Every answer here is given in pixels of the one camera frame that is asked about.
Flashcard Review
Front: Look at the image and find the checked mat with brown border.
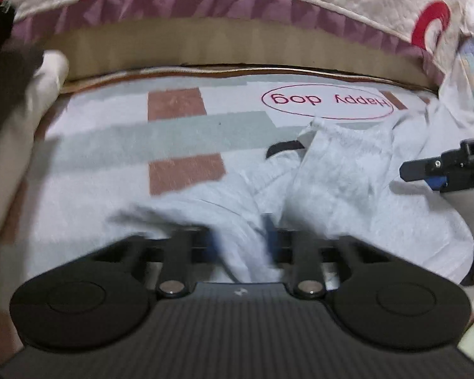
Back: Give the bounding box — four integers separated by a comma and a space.
0, 65, 439, 324

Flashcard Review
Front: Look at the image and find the quilted bear pattern blanket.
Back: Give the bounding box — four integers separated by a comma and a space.
43, 18, 439, 89

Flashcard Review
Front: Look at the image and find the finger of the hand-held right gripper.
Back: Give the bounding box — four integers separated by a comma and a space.
399, 157, 449, 190

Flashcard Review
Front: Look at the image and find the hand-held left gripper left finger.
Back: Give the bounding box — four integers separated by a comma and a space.
93, 227, 219, 300

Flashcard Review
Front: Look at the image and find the light grey printed shirt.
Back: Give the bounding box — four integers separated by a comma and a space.
106, 117, 474, 285

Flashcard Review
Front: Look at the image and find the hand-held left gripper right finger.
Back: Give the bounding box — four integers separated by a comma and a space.
262, 213, 392, 301

